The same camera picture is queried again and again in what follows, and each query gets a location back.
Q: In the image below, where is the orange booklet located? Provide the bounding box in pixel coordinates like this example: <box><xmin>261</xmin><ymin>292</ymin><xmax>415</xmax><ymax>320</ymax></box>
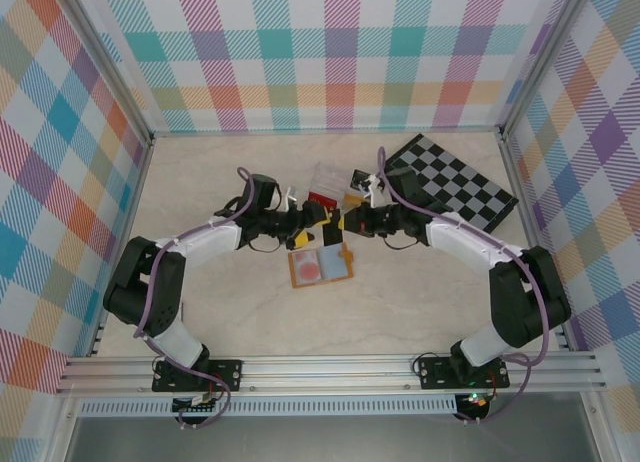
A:
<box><xmin>287</xmin><ymin>241</ymin><xmax>357</xmax><ymax>288</ymax></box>

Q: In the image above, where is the pink card with red circle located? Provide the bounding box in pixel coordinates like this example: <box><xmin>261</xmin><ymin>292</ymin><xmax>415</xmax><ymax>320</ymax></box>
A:
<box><xmin>293</xmin><ymin>250</ymin><xmax>322</xmax><ymax>282</ymax></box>

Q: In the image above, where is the clear plastic card box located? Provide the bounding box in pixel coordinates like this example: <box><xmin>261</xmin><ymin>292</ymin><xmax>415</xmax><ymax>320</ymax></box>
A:
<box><xmin>305</xmin><ymin>161</ymin><xmax>362</xmax><ymax>213</ymax></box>

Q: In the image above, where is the black card with white mark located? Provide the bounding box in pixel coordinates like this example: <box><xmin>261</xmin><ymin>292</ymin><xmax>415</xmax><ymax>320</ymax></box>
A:
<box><xmin>351</xmin><ymin>168</ymin><xmax>376</xmax><ymax>192</ymax></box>

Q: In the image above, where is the black and grey chessboard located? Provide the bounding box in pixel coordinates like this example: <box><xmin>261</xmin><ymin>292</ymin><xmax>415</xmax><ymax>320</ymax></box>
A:
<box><xmin>387</xmin><ymin>133</ymin><xmax>519</xmax><ymax>233</ymax></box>

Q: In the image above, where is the small circuit board with lights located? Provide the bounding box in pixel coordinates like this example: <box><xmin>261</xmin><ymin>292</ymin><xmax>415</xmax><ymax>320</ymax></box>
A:
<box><xmin>457</xmin><ymin>391</ymin><xmax>490</xmax><ymax>409</ymax></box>

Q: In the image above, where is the thin black right gripper cable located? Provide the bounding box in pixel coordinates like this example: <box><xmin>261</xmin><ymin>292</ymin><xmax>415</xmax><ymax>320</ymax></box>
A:
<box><xmin>377</xmin><ymin>231</ymin><xmax>424</xmax><ymax>248</ymax></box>

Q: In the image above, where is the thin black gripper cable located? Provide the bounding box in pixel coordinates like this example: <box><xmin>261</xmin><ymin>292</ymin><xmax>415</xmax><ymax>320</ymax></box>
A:
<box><xmin>377</xmin><ymin>231</ymin><xmax>424</xmax><ymax>248</ymax></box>
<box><xmin>249</xmin><ymin>236</ymin><xmax>289</xmax><ymax>256</ymax></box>

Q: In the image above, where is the thin black left gripper cable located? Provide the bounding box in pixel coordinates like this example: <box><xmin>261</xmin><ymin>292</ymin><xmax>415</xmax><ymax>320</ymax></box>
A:
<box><xmin>249</xmin><ymin>236</ymin><xmax>289</xmax><ymax>256</ymax></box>

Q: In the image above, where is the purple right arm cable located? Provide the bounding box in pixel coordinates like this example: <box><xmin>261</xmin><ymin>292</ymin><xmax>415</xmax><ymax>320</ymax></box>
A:
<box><xmin>375</xmin><ymin>146</ymin><xmax>551</xmax><ymax>426</ymax></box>

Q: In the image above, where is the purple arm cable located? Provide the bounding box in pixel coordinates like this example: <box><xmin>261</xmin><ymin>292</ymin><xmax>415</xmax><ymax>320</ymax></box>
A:
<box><xmin>133</xmin><ymin>166</ymin><xmax>264</xmax><ymax>431</ymax></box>
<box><xmin>375</xmin><ymin>146</ymin><xmax>551</xmax><ymax>426</ymax></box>

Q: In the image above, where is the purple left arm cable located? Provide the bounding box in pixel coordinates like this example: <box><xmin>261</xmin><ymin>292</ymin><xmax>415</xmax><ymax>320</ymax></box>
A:
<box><xmin>133</xmin><ymin>166</ymin><xmax>264</xmax><ymax>431</ymax></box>

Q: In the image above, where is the aluminium side rail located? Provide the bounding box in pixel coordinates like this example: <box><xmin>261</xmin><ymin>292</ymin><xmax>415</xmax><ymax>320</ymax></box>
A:
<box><xmin>499</xmin><ymin>134</ymin><xmax>574</xmax><ymax>353</ymax></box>
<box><xmin>89</xmin><ymin>141</ymin><xmax>154</xmax><ymax>357</ymax></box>

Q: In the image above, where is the aluminium rail under arm bases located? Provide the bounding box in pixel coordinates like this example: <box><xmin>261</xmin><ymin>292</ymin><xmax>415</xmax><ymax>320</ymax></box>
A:
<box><xmin>54</xmin><ymin>350</ymin><xmax>609</xmax><ymax>397</ymax></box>

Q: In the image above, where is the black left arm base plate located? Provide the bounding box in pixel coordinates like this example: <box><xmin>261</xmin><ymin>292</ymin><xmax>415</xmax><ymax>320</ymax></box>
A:
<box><xmin>152</xmin><ymin>359</ymin><xmax>244</xmax><ymax>391</ymax></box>

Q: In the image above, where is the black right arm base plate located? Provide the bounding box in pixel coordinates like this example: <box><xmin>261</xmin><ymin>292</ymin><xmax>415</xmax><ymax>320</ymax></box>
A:
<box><xmin>417</xmin><ymin>355</ymin><xmax>510</xmax><ymax>389</ymax></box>

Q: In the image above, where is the slotted white cable duct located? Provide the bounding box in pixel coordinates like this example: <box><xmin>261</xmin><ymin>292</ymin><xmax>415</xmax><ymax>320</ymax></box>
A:
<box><xmin>79</xmin><ymin>400</ymin><xmax>459</xmax><ymax>417</ymax></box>

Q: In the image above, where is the aluminium frame post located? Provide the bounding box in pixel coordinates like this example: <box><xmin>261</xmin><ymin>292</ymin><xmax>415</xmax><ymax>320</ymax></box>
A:
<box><xmin>498</xmin><ymin>0</ymin><xmax>599</xmax><ymax>138</ymax></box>
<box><xmin>59</xmin><ymin>0</ymin><xmax>155</xmax><ymax>146</ymax></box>

